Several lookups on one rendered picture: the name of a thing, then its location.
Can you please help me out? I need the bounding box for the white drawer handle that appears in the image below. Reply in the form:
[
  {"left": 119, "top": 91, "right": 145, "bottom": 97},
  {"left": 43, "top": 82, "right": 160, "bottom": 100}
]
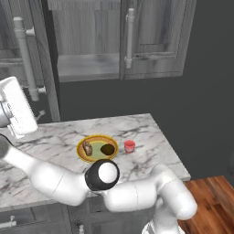
[{"left": 0, "top": 215, "right": 17, "bottom": 229}]

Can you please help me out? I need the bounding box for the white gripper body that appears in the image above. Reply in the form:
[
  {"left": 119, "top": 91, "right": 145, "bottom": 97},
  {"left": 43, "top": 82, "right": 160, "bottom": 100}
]
[{"left": 0, "top": 76, "right": 39, "bottom": 140}]

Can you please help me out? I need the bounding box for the yellow green plate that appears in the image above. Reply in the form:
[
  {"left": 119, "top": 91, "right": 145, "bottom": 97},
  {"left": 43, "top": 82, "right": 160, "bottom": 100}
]
[{"left": 76, "top": 134, "right": 120, "bottom": 164}]

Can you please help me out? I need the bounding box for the slim white door handle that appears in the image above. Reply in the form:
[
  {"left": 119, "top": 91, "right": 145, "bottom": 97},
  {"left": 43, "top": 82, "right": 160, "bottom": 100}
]
[{"left": 123, "top": 7, "right": 136, "bottom": 69}]

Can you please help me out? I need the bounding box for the grey open cabinet door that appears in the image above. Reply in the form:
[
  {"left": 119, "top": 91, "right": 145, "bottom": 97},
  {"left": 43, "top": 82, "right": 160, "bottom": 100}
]
[{"left": 0, "top": 0, "right": 61, "bottom": 123}]

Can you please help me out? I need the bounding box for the brown bread slice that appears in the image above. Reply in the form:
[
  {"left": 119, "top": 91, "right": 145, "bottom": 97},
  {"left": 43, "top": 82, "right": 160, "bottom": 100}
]
[{"left": 82, "top": 140, "right": 94, "bottom": 157}]

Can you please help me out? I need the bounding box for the grey base cabinet door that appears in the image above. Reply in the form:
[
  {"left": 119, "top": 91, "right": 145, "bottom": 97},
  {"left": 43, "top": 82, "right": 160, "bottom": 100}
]
[{"left": 67, "top": 196, "right": 157, "bottom": 234}]

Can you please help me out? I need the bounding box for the grey closed cabinet door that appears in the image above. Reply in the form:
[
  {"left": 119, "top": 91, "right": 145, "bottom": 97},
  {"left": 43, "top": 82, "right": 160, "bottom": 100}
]
[{"left": 119, "top": 0, "right": 197, "bottom": 80}]

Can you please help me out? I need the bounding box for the grey drawer front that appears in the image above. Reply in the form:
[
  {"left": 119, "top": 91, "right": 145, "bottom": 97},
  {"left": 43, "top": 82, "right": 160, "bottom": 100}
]
[{"left": 0, "top": 203, "right": 69, "bottom": 234}]

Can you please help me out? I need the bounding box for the dark avocado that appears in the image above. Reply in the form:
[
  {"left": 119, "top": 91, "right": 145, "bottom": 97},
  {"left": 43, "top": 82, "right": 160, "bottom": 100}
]
[{"left": 100, "top": 144, "right": 116, "bottom": 156}]

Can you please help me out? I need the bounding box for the red jam jar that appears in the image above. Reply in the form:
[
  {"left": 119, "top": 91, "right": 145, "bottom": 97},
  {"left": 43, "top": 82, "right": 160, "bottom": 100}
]
[{"left": 123, "top": 139, "right": 136, "bottom": 154}]

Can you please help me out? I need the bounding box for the long white door handle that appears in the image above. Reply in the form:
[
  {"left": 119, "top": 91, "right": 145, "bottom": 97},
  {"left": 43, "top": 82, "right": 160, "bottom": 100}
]
[{"left": 12, "top": 16, "right": 48, "bottom": 102}]

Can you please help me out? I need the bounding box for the grey wall cabinet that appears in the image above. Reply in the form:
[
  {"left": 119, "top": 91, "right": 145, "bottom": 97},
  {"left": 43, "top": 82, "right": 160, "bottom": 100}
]
[{"left": 45, "top": 0, "right": 123, "bottom": 84}]

